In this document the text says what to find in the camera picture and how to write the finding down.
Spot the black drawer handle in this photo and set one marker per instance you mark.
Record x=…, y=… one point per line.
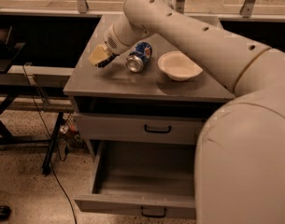
x=153, y=212
x=163, y=130

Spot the black top drawer handle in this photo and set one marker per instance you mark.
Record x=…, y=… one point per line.
x=163, y=130

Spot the metal window post right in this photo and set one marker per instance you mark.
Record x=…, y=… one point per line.
x=247, y=8

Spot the grey drawer cabinet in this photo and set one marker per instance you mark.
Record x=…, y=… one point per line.
x=115, y=90

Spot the grey top drawer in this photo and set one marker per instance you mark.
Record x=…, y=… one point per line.
x=130, y=128

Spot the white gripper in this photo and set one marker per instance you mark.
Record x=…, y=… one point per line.
x=113, y=43

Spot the dark blue rxbar wrapper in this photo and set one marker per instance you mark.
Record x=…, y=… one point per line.
x=107, y=61

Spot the open grey middle drawer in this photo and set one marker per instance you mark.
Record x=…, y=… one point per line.
x=128, y=175

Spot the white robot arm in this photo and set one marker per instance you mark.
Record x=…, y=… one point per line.
x=239, y=164

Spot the white paper bowl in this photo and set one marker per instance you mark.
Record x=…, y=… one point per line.
x=178, y=66

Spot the crushed blue pepsi can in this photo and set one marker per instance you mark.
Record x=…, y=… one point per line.
x=139, y=57

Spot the black caster wheel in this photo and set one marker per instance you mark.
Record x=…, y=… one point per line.
x=4, y=212

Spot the black middle drawer handle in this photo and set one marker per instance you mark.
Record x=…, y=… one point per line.
x=153, y=212

